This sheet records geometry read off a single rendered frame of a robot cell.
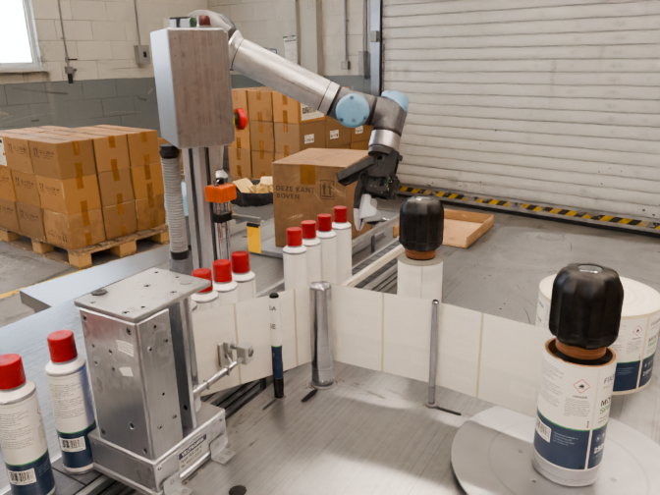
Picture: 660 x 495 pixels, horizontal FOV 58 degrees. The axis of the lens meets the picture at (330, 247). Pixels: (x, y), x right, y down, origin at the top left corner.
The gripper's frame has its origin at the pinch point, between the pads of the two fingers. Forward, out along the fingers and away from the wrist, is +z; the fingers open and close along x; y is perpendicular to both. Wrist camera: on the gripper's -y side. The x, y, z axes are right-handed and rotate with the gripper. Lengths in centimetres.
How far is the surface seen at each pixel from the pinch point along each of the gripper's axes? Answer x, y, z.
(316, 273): -17.8, 2.4, 15.7
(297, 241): -27.5, 1.5, 10.8
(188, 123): -61, -3, 0
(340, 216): -10.6, 0.7, 0.7
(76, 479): -68, 2, 55
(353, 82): 381, -242, -232
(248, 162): 268, -257, -98
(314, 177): 14.4, -24.9, -15.6
